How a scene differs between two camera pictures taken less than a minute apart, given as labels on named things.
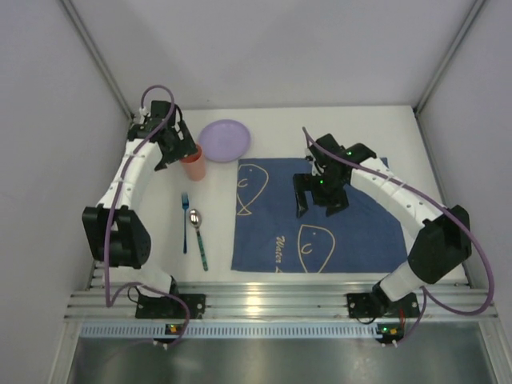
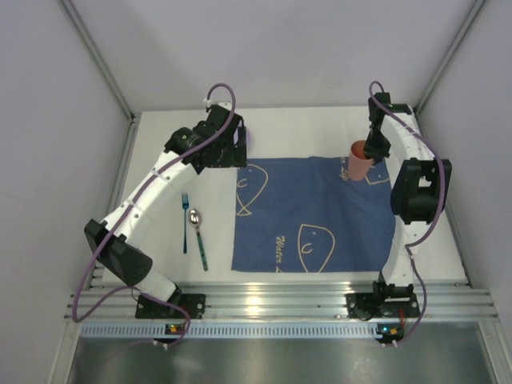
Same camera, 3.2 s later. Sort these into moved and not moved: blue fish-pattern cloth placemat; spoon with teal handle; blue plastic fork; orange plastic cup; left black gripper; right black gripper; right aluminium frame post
Moved: right black gripper; left black gripper; orange plastic cup
Not moved: blue plastic fork; spoon with teal handle; right aluminium frame post; blue fish-pattern cloth placemat
